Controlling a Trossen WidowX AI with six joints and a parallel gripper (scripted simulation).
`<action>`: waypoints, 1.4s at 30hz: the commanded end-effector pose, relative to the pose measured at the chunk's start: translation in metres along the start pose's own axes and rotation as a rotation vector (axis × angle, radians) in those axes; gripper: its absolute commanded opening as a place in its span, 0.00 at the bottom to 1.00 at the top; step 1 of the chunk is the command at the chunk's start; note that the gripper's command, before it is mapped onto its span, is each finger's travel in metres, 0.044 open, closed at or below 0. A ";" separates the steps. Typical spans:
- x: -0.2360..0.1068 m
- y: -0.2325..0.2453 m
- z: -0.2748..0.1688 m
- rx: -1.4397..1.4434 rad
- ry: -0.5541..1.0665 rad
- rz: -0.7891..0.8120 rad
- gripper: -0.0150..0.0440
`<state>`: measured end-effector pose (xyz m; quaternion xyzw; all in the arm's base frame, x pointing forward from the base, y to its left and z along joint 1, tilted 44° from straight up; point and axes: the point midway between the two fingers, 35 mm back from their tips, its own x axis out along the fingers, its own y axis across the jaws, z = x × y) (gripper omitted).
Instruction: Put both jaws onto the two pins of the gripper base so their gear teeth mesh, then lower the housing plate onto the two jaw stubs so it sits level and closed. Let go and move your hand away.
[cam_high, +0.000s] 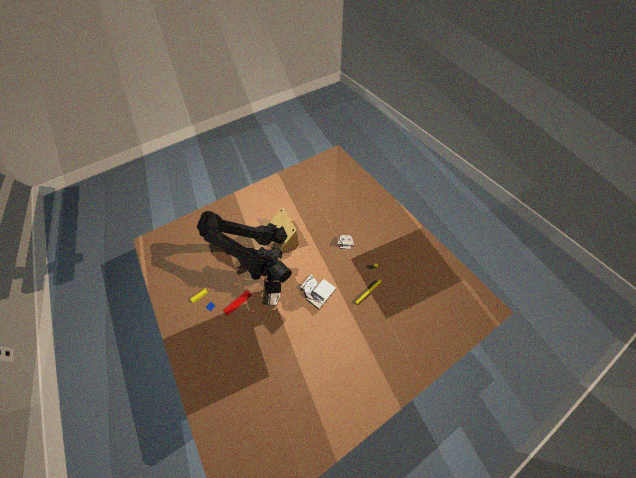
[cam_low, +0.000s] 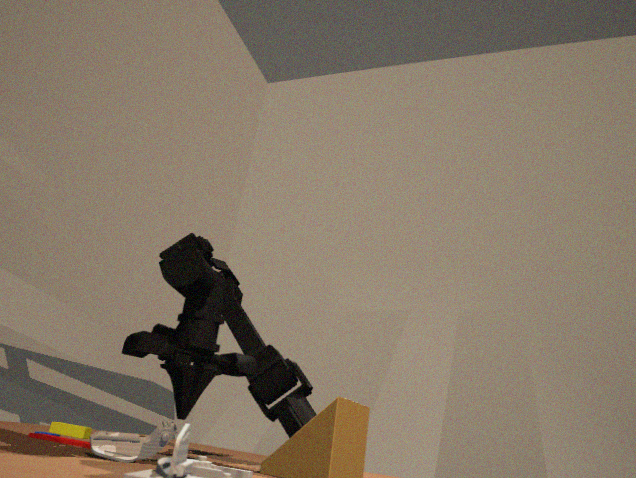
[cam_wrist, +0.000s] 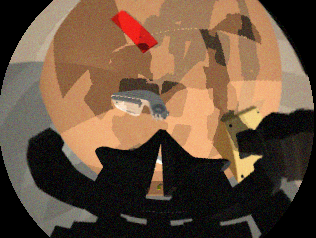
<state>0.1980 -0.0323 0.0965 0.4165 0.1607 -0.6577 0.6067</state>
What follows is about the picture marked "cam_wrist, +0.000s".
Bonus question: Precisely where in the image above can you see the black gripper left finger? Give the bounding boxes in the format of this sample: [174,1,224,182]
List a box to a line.
[96,130,163,195]

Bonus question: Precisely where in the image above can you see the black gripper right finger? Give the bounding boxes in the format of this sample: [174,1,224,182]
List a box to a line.
[161,130,231,197]

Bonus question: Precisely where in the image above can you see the red curved bar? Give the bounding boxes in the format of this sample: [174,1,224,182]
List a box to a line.
[112,10,158,53]

